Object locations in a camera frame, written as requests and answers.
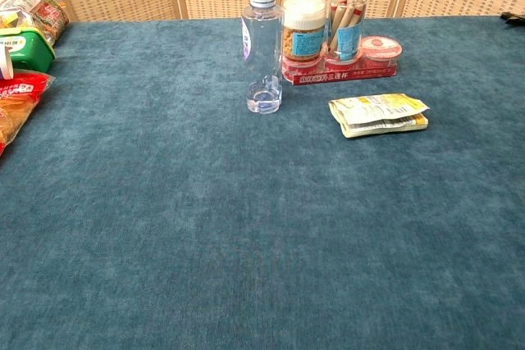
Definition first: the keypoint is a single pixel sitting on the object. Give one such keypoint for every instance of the yellow paper packet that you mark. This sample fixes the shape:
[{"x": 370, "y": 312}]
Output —
[{"x": 377, "y": 114}]

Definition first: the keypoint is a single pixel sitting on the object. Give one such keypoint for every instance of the blue velvet tablecloth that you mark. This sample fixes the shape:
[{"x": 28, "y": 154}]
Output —
[{"x": 229, "y": 210}]

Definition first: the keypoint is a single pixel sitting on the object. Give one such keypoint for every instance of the clear plastic water bottle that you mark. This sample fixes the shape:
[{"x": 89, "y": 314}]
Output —
[{"x": 262, "y": 42}]

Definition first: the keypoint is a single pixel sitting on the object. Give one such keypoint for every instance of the snack jar with white lid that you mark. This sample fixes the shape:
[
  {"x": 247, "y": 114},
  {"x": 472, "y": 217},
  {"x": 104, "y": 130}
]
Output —
[{"x": 303, "y": 30}]

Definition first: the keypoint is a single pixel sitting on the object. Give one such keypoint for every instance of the red three-cup yogurt pack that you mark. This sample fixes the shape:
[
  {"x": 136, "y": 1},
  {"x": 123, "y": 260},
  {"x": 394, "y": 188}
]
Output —
[{"x": 361, "y": 61}]

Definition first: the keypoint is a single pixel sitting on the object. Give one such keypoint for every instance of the tall clear biscuit stick jar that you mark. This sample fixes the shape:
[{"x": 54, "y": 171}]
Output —
[{"x": 347, "y": 22}]

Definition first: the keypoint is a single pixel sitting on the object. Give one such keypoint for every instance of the red orange snack bag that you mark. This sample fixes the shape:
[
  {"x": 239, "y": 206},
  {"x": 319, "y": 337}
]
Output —
[{"x": 16, "y": 104}]

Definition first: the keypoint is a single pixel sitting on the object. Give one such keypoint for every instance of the green plastic box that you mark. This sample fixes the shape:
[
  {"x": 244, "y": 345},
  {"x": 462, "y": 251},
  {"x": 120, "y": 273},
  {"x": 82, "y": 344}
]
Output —
[{"x": 28, "y": 48}]

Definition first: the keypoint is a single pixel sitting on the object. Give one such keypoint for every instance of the black object at table edge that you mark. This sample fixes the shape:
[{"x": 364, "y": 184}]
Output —
[{"x": 514, "y": 18}]

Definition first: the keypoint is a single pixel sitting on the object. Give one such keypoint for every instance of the white crinkled snack bag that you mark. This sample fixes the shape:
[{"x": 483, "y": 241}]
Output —
[{"x": 18, "y": 1}]

